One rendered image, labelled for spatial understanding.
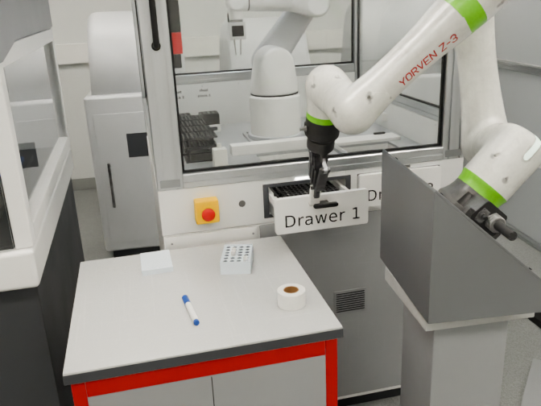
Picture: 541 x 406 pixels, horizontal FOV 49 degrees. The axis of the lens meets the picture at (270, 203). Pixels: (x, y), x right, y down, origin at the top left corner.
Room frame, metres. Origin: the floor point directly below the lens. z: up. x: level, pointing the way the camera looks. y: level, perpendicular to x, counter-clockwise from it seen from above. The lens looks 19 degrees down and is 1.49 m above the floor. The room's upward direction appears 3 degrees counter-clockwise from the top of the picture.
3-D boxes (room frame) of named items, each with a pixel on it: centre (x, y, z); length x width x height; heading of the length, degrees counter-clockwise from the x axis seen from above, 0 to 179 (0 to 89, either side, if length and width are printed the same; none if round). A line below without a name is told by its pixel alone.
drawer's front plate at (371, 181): (1.85, -0.43, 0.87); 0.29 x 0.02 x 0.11; 103
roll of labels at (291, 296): (1.30, -0.04, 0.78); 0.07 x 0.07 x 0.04
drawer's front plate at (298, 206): (1.65, -0.15, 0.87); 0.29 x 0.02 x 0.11; 103
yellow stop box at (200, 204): (1.69, 0.20, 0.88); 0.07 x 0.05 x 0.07; 103
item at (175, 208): (2.26, -0.06, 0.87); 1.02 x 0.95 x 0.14; 103
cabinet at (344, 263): (2.26, -0.06, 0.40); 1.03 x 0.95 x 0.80; 103
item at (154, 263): (1.57, 0.34, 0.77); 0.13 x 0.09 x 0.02; 13
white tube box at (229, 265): (1.54, 0.10, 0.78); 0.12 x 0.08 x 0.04; 177
